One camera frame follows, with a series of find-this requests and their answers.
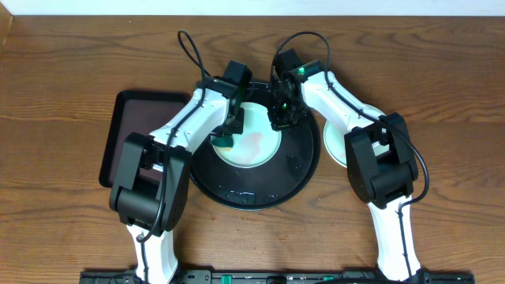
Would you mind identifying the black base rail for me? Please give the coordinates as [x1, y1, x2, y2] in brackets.
[79, 270, 476, 284]

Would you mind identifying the black round tray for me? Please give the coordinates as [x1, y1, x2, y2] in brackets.
[188, 80, 321, 211]

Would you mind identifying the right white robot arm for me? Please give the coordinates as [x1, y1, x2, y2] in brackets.
[270, 57, 428, 281]

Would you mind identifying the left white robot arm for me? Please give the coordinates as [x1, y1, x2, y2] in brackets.
[109, 76, 251, 283]

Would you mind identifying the light blue plate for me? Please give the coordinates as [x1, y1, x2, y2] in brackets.
[214, 102, 282, 168]

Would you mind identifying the pale green plate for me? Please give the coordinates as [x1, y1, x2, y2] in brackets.
[324, 104, 389, 168]

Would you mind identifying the green yellow sponge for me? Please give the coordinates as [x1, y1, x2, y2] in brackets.
[211, 135, 234, 151]

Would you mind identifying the black rectangular tray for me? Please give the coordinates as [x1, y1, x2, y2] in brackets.
[99, 89, 190, 188]

